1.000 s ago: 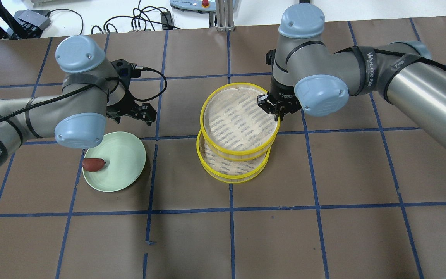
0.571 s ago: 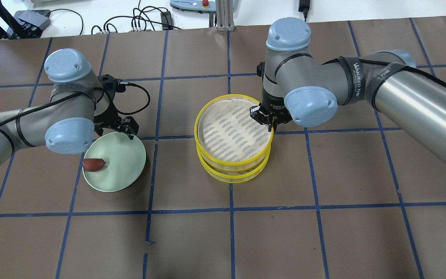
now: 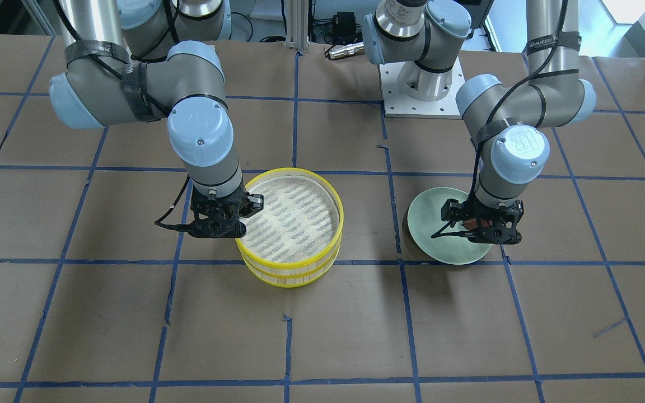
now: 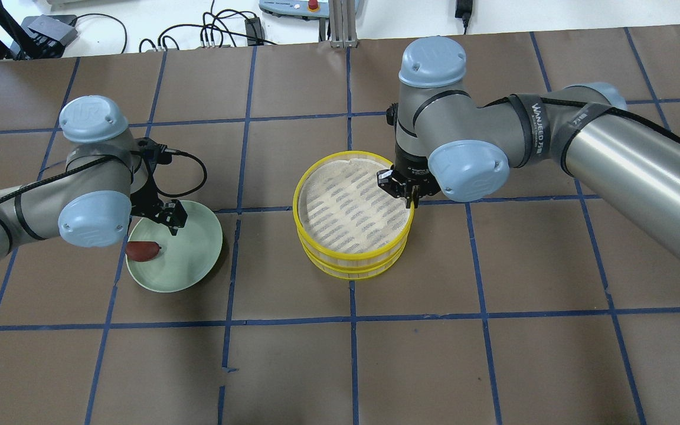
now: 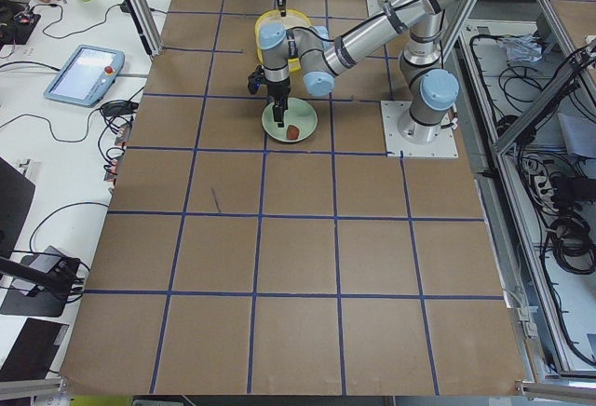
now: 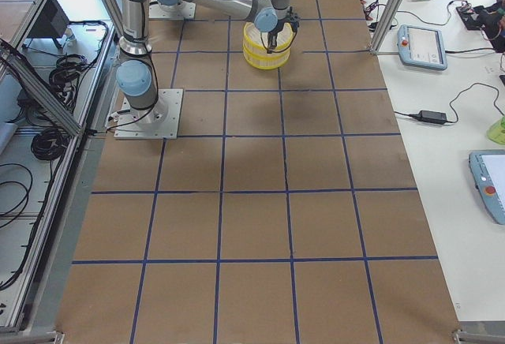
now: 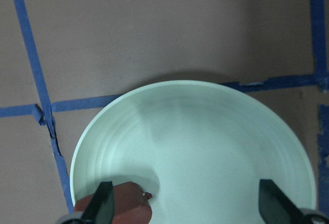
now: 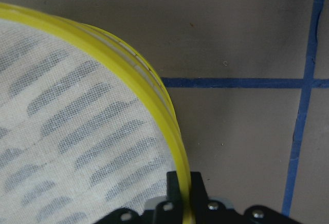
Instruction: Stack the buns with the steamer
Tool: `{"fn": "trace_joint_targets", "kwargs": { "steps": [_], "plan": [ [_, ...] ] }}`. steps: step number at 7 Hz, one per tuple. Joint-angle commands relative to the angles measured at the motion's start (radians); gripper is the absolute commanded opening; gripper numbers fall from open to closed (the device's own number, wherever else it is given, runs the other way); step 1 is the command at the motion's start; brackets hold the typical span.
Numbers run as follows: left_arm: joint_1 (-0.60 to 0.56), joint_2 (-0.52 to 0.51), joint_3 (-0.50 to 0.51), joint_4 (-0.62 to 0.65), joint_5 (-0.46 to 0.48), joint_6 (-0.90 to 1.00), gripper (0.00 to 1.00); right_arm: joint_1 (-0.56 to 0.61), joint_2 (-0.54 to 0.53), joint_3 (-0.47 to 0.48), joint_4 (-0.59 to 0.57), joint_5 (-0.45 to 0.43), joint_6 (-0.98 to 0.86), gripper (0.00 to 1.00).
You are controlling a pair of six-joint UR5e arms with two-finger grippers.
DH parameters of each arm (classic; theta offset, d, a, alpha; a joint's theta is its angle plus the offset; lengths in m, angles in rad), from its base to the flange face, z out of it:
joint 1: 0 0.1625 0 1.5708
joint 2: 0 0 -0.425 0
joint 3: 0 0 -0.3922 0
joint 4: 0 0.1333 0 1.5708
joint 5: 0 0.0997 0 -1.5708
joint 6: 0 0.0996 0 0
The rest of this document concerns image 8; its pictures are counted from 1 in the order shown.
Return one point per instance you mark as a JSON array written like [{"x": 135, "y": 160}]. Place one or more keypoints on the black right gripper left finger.
[{"x": 168, "y": 210}]

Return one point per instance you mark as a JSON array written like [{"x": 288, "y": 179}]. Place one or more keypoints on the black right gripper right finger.
[{"x": 207, "y": 210}]

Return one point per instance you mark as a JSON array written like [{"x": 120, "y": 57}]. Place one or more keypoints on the yellow steamer basket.
[{"x": 87, "y": 125}]

